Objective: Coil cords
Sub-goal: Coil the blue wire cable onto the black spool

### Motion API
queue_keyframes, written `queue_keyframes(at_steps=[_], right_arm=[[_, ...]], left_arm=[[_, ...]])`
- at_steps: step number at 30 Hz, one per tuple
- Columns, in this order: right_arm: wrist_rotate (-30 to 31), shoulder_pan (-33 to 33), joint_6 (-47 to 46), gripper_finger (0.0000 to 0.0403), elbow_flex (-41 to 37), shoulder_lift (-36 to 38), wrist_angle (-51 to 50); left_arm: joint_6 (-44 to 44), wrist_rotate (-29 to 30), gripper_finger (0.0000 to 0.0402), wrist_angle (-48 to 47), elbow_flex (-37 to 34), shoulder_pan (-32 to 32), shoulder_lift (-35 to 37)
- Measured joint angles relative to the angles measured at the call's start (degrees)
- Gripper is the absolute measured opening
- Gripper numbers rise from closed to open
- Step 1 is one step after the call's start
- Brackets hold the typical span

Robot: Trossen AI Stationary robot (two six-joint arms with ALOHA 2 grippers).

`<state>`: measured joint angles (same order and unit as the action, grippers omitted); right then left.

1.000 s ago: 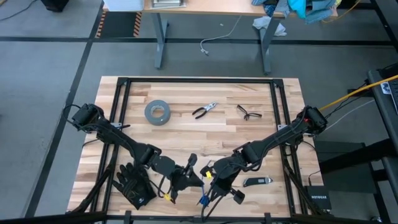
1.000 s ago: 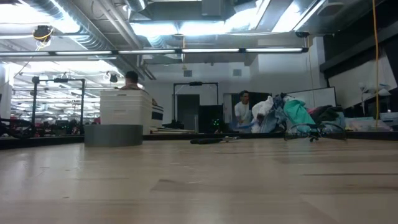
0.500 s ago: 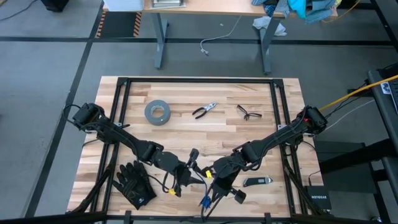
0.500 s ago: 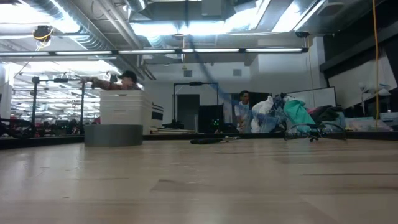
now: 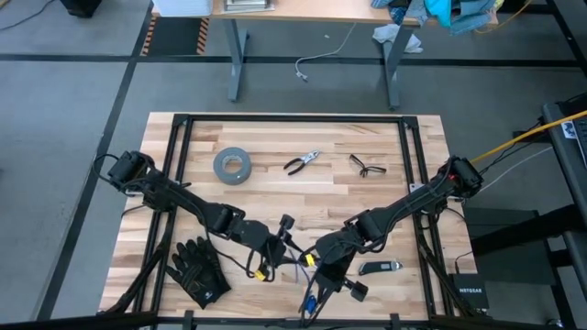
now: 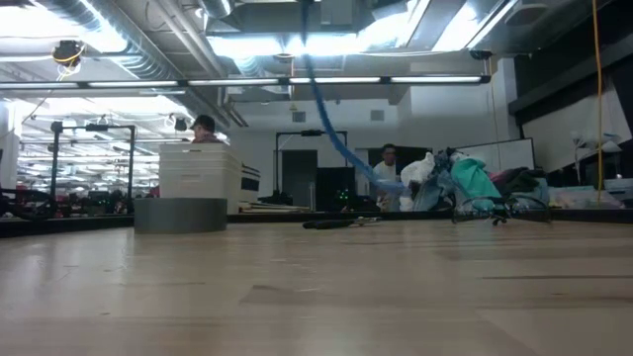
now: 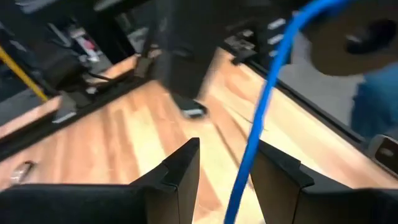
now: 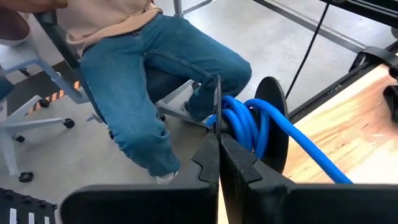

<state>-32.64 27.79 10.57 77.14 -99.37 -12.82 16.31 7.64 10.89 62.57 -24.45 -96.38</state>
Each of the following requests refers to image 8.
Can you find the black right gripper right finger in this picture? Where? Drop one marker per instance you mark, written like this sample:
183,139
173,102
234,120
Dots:
311,205

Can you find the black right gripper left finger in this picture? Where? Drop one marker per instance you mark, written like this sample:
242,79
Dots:
140,205

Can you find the person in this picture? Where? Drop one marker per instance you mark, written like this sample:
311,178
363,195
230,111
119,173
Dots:
124,77

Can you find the grey office chair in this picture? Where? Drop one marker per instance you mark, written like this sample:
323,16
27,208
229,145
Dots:
62,90

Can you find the black table clamp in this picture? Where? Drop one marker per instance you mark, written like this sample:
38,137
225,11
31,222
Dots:
376,55

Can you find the black mat hazard stripes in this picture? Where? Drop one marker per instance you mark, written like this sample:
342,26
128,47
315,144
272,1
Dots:
28,84

